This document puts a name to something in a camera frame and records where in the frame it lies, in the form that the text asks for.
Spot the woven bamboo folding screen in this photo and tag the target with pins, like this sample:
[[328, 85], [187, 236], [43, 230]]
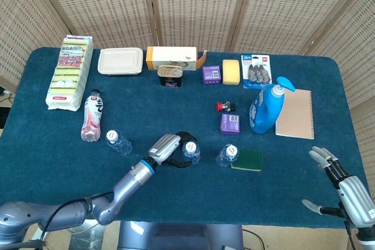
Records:
[[199, 4]]

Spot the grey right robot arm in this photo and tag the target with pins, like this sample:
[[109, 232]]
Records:
[[366, 238]]

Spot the pink drink bottle black cap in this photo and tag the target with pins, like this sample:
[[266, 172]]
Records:
[[93, 115]]

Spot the black luncheon meat can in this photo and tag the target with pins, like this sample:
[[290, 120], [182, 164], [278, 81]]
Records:
[[170, 77]]

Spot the blue white blister pack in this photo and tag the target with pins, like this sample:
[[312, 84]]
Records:
[[256, 71]]

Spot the yellow sponge multipack bag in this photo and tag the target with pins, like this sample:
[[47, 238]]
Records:
[[68, 77]]

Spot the orange white carton box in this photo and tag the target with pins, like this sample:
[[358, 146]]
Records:
[[173, 55]]

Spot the clear water bottle white cap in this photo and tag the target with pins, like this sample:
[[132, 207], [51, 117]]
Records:
[[120, 143], [191, 147], [230, 152]]

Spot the brown spiral notebook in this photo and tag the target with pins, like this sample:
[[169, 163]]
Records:
[[297, 115]]

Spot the beige lidded food container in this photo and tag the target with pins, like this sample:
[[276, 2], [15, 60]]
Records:
[[120, 61]]

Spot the green yellow scouring sponge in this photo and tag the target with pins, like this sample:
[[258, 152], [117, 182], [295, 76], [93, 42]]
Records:
[[249, 160]]

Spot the red emergency stop button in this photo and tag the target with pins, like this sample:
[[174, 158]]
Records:
[[224, 106]]

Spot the shiny steel table leg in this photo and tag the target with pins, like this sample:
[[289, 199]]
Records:
[[88, 238]]

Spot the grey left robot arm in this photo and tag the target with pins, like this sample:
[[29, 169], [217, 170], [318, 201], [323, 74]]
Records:
[[129, 182]]

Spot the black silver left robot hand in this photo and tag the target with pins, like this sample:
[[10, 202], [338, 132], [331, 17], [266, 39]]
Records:
[[164, 147]]

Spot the dark blue table cloth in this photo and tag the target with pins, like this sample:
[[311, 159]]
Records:
[[175, 109]]

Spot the small purple cardboard box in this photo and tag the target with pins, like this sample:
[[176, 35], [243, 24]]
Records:
[[211, 75], [230, 124]]

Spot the plain yellow sponge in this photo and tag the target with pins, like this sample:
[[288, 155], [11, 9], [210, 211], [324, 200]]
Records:
[[231, 71]]

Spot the blue detergent pump bottle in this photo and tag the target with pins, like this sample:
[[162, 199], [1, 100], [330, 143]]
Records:
[[265, 112]]

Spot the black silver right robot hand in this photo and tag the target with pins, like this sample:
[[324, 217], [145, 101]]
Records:
[[354, 197]]

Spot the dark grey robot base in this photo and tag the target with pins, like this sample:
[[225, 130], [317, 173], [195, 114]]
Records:
[[181, 236]]

